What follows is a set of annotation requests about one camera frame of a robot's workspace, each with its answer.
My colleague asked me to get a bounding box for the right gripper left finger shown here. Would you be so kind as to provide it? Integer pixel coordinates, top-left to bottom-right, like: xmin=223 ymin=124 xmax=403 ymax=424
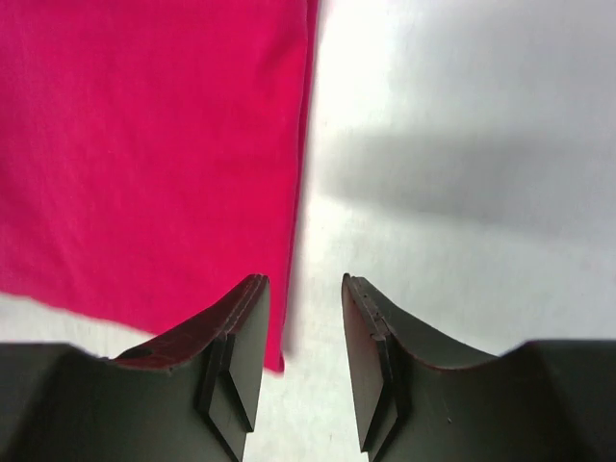
xmin=114 ymin=274 xmax=270 ymax=461

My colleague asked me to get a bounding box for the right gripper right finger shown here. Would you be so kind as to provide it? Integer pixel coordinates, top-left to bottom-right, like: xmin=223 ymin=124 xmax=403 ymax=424
xmin=341 ymin=273 xmax=495 ymax=461

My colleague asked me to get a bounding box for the red t shirt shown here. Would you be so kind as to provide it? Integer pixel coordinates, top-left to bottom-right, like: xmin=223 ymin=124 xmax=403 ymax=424
xmin=1 ymin=1 xmax=318 ymax=372

